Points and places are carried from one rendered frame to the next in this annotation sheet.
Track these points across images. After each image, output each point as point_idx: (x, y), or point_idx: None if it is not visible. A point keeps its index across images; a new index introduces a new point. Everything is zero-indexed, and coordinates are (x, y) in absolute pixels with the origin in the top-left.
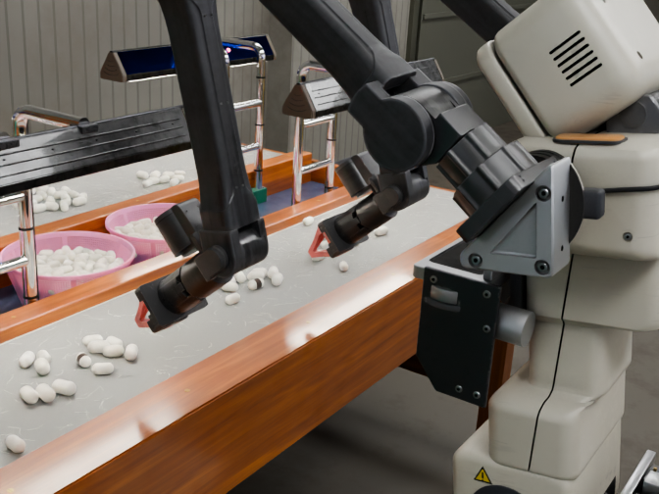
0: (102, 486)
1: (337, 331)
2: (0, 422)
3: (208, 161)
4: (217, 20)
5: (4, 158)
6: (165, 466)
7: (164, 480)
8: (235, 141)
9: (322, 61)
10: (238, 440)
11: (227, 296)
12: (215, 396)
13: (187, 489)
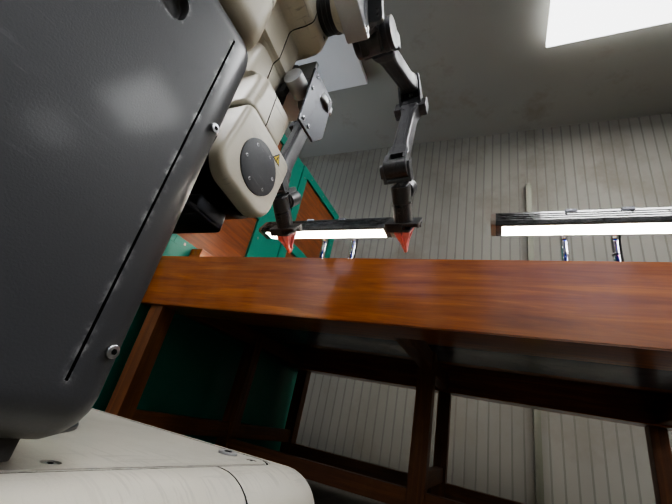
0: (212, 264)
1: (365, 262)
2: None
3: None
4: (300, 127)
5: (305, 222)
6: (236, 273)
7: (233, 279)
8: (286, 150)
9: None
10: (274, 286)
11: None
12: (270, 257)
13: (241, 292)
